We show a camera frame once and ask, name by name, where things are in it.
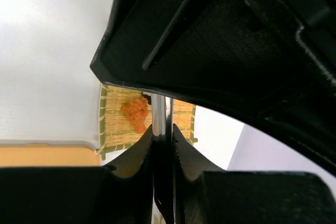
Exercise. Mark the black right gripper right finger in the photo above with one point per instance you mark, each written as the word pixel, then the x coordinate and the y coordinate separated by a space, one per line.
pixel 205 193

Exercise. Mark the black white rice block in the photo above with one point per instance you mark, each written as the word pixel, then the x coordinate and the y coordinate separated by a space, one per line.
pixel 147 96

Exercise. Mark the beige oblong lunch box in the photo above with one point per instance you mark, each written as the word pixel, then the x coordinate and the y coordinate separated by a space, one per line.
pixel 43 155

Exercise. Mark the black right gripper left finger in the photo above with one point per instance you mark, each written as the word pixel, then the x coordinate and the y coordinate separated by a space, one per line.
pixel 120 191

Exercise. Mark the woven bamboo tray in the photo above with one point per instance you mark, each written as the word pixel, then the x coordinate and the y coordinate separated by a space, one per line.
pixel 116 133

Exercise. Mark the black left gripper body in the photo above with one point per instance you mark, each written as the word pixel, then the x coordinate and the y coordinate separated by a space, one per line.
pixel 267 63

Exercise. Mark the metal tongs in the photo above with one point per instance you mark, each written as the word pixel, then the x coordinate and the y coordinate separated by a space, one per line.
pixel 162 110

